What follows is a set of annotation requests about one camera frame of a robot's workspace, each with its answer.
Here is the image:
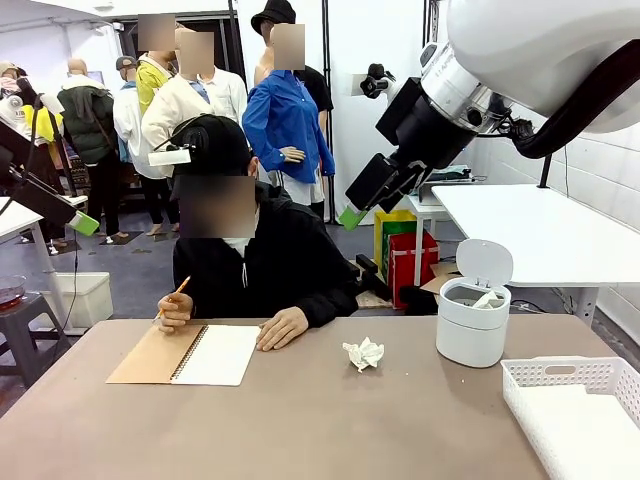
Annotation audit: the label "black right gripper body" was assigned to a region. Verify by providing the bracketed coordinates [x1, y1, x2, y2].
[374, 77, 481, 170]

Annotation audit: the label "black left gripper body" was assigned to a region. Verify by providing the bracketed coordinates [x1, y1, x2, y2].
[0, 122, 39, 174]

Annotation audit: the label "orange pencil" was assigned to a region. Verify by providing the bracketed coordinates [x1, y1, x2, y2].
[153, 275, 192, 321]

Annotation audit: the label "white paper ball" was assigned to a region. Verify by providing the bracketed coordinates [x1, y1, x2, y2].
[472, 289, 506, 309]
[342, 336, 386, 374]

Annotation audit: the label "spiral notebook brown cover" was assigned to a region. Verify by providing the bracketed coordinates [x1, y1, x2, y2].
[105, 323, 262, 387]

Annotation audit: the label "person's left forearm black sleeve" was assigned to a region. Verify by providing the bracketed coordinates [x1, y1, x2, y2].
[294, 279, 359, 329]

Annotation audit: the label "person's right forearm black sleeve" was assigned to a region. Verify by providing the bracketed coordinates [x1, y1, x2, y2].
[172, 279, 216, 320]

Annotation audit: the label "person's left hand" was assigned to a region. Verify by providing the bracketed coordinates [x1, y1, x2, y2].
[256, 307, 308, 352]

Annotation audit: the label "person's right hand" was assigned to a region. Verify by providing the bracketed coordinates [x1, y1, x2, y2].
[157, 292, 195, 335]

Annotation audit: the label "small white side table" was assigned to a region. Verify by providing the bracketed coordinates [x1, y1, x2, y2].
[407, 193, 451, 287]

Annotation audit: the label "mannequin in yellow garment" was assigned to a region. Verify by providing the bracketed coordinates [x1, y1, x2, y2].
[0, 61, 65, 151]

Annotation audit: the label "grey tray with items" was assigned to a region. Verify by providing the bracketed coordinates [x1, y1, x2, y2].
[419, 164, 474, 204]

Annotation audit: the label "green bag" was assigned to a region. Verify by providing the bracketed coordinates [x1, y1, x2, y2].
[382, 219, 419, 281]

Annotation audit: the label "mannequin in dark green puffer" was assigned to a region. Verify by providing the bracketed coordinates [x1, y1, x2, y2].
[54, 58, 122, 236]

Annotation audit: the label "black wooden blocks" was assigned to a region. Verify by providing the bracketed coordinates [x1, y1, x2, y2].
[354, 253, 394, 301]

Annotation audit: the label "glass bowl red contents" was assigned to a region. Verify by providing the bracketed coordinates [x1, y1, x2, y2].
[0, 274, 27, 311]

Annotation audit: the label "seated person black hoodie torso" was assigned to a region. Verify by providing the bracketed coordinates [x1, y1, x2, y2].
[172, 182, 359, 329]

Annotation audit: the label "brown cardboard piece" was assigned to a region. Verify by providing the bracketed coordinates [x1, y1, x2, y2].
[418, 262, 464, 296]

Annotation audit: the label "white storage box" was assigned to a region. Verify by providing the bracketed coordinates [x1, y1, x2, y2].
[42, 272, 114, 331]

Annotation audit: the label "mannequin in blue shirt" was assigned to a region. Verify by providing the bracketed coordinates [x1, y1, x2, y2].
[242, 23, 337, 206]

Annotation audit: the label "mannequin in black t-shirt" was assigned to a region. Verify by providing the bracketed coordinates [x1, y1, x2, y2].
[294, 64, 335, 206]

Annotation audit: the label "capped mannequin in white jacket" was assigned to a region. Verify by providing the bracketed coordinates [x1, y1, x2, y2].
[112, 55, 169, 236]

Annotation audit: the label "wooden board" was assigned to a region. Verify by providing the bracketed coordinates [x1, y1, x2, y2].
[355, 289, 397, 309]

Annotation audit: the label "dark grey stool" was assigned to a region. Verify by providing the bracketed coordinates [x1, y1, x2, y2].
[0, 292, 71, 389]

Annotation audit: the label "black bag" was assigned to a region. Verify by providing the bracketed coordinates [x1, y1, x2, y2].
[402, 287, 441, 316]

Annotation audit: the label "large white table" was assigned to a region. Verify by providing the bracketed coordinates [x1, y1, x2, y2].
[431, 183, 640, 326]

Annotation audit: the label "black vertical pole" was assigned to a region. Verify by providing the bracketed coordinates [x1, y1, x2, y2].
[322, 0, 336, 224]

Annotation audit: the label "mannequin in yellow shirt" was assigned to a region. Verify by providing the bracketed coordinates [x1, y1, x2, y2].
[134, 13, 177, 119]

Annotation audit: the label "bare beige mannequin torso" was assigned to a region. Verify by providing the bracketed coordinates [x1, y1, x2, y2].
[253, 34, 277, 86]

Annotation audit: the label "black cap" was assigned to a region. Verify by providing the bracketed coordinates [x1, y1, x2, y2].
[172, 113, 251, 177]

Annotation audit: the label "mannequin in white shirt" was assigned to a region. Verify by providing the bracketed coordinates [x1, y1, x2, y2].
[199, 67, 249, 141]

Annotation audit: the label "white lidded trash bin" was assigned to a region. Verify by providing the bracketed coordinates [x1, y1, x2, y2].
[435, 238, 515, 369]

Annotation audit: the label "mannequin in cream cardigan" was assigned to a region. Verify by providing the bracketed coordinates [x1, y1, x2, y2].
[141, 28, 231, 181]

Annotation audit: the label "black bucket hat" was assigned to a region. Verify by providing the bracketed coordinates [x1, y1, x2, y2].
[250, 0, 297, 37]

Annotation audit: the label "black slanted pole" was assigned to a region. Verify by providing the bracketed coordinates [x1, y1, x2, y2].
[227, 0, 249, 86]

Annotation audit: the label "white perforated plastic basket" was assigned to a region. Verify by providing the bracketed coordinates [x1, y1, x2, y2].
[501, 355, 640, 480]

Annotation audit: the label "white paper stack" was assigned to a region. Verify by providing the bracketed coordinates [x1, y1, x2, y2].
[517, 383, 640, 480]

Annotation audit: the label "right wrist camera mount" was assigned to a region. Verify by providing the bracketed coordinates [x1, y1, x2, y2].
[351, 63, 401, 99]

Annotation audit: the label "thin black cable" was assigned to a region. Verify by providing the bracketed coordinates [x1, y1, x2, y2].
[49, 232, 81, 351]

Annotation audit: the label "tall black tripod with camera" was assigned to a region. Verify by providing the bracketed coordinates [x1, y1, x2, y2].
[537, 152, 554, 190]

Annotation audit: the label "white head-mounted camera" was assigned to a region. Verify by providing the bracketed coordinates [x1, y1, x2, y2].
[148, 144, 194, 168]

